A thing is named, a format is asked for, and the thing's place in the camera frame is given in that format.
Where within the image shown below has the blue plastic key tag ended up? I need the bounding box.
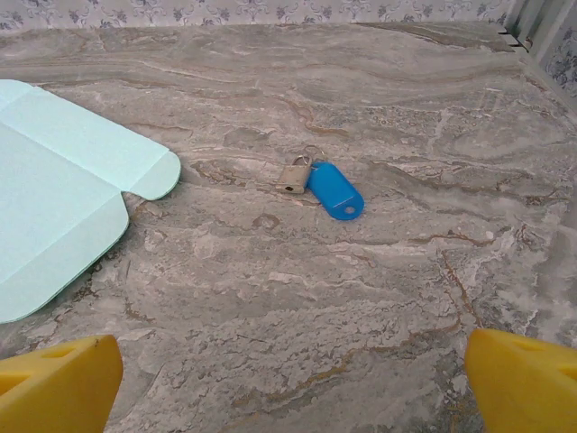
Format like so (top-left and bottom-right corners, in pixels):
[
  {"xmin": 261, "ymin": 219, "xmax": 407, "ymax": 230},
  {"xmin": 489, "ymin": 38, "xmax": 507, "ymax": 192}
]
[{"xmin": 306, "ymin": 161, "xmax": 366, "ymax": 222}]

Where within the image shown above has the aluminium frame corner post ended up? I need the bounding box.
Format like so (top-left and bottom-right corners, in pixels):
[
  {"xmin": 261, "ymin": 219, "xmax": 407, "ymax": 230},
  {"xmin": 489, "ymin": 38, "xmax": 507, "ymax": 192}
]
[{"xmin": 499, "ymin": 0, "xmax": 570, "ymax": 59}]

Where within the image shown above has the mint green paper box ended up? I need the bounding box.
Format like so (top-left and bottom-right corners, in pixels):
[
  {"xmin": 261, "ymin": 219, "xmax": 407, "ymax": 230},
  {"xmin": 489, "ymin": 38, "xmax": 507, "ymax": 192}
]
[{"xmin": 0, "ymin": 78, "xmax": 182, "ymax": 325}]

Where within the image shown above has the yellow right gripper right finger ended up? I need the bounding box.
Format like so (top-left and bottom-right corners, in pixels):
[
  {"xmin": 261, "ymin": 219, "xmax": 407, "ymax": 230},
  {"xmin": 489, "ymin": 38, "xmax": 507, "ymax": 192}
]
[{"xmin": 463, "ymin": 327, "xmax": 577, "ymax": 433}]

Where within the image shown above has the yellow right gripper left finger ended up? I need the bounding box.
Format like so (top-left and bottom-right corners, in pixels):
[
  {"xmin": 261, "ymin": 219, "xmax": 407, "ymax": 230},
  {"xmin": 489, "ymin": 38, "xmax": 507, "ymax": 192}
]
[{"xmin": 0, "ymin": 334, "xmax": 124, "ymax": 433}]

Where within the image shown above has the small brass padlock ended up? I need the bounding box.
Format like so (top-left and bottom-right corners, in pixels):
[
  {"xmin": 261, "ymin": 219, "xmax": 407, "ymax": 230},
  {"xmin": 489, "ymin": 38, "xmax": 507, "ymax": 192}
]
[{"xmin": 275, "ymin": 154, "xmax": 312, "ymax": 195}]

